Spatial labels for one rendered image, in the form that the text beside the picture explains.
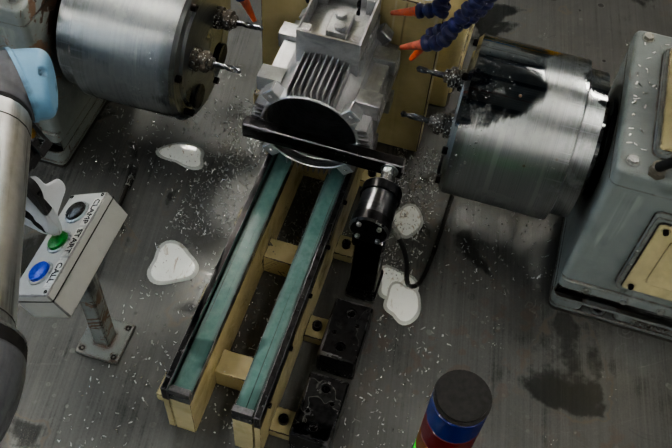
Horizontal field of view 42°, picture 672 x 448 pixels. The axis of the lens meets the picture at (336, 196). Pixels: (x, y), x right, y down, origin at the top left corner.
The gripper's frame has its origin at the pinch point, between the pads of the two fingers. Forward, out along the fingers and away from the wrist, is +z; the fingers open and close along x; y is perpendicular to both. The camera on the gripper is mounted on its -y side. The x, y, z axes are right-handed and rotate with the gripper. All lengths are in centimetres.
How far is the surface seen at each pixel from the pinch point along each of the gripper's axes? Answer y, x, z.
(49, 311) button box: -8.5, -0.9, 5.5
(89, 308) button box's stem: -1.3, 5.2, 15.6
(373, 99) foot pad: 37.3, -28.5, 17.1
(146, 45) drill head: 32.5, -1.0, -3.2
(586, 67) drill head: 46, -58, 24
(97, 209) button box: 5.4, -3.4, 2.2
